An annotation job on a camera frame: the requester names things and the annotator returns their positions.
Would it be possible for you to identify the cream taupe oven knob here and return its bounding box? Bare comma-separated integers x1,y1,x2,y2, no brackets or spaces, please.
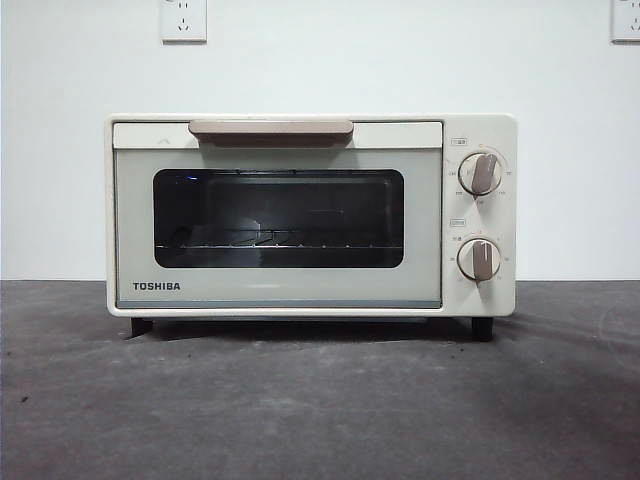
457,236,504,288
458,152,505,197

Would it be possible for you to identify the cream Toshiba toaster oven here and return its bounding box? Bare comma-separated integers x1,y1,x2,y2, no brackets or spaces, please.
103,112,519,343

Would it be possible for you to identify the metal wire oven rack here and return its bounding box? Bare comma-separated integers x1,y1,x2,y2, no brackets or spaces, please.
155,227,404,251

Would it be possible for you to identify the white wall socket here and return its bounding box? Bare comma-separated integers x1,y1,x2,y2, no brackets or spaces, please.
609,0,640,45
160,0,208,44

